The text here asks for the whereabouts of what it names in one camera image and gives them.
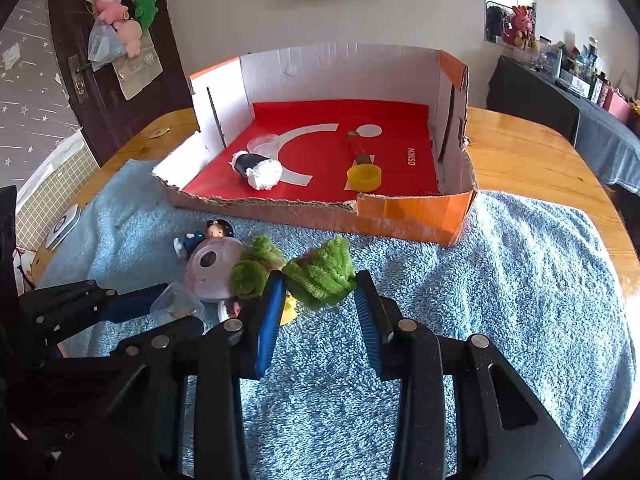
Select pink pig plush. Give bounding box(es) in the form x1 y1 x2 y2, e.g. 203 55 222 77
96 0 130 22

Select metal door handle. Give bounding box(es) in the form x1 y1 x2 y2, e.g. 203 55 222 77
67 54 91 106

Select yellow grid tiled cabinet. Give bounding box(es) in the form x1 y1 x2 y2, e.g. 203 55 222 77
14 130 101 248

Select red printed sheet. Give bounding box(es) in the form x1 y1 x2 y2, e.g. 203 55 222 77
181 101 443 204

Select blue terry towel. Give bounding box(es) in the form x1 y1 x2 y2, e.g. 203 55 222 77
37 159 636 480

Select green plush toy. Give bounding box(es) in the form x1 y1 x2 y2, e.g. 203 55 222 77
131 0 158 36

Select clear round plastic cup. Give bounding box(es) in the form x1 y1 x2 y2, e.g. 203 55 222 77
246 133 282 157

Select clear plastic bag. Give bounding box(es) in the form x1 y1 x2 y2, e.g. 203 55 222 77
87 22 127 72

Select pink storage box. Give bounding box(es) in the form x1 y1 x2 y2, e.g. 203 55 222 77
602 92 632 126

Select orange cardboard box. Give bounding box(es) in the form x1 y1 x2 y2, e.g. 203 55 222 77
151 42 479 247

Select cartoon figurine with black hair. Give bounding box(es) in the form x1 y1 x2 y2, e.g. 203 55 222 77
173 219 236 261

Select small yellow toy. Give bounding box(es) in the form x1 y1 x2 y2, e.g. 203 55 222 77
279 294 301 326

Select yellow plastic lid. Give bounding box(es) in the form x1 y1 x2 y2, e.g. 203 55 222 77
346 164 383 193

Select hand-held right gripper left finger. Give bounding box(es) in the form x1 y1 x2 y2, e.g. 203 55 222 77
52 270 287 480

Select dark brown door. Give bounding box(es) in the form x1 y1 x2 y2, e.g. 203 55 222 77
47 0 196 166

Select clutter of bottles and boxes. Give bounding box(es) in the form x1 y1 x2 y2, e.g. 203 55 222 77
530 35 640 111

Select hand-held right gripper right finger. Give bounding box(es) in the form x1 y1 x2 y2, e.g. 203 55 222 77
354 270 585 480

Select cluttered side table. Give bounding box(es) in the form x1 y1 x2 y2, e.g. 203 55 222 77
486 55 640 196

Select clear square plastic container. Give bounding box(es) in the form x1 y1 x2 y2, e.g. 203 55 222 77
149 281 206 327

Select red cylinder with wooden ends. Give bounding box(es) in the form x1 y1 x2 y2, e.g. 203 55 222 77
345 130 377 167

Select pale pink plush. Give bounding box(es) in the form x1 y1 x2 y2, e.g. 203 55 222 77
112 17 143 58

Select pink rabbit plush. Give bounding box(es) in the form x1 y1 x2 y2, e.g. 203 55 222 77
501 5 536 50

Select white round gadget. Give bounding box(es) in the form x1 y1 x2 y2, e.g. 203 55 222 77
45 203 81 250

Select pink round device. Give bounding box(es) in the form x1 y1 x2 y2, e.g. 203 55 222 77
186 238 247 322

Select plush toys on door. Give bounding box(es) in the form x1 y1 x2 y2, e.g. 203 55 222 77
82 0 165 101

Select green yarn cabbage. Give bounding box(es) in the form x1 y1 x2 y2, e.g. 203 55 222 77
281 236 357 312
231 236 287 301

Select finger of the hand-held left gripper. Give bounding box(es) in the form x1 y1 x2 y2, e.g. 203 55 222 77
20 280 171 331
112 315 206 358

